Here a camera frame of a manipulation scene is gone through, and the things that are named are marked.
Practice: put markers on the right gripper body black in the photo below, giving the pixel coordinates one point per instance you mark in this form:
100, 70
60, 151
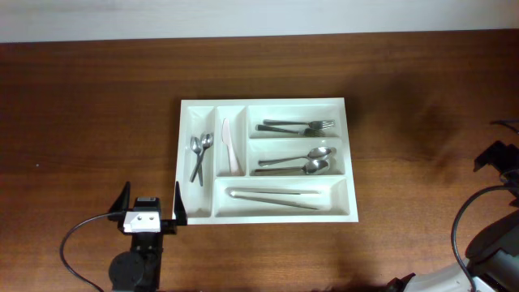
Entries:
503, 158

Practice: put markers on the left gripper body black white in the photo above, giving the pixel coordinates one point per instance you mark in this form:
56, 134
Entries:
167, 225

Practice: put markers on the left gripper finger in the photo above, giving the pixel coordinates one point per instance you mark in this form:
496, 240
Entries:
179, 211
123, 200

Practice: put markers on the pink plastic knife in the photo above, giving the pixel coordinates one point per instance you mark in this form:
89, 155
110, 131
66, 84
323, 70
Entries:
234, 166

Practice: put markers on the small metal teaspoon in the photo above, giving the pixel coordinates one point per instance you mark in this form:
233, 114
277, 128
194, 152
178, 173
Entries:
207, 142
196, 158

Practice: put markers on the metal spoon bottom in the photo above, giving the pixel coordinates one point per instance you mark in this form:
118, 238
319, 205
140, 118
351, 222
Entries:
314, 167

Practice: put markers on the metal spoon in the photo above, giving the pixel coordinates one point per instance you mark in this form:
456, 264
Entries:
319, 153
314, 167

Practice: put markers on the metal fork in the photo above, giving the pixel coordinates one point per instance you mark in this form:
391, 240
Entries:
317, 125
307, 132

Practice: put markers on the metal fork top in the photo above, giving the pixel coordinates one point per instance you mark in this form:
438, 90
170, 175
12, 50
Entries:
317, 125

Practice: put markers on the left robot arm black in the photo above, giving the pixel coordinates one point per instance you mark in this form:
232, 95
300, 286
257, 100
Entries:
139, 268

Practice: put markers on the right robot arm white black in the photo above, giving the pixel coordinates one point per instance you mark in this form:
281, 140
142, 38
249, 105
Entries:
490, 262

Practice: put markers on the white plastic cutlery tray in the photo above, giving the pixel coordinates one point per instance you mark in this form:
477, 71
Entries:
211, 204

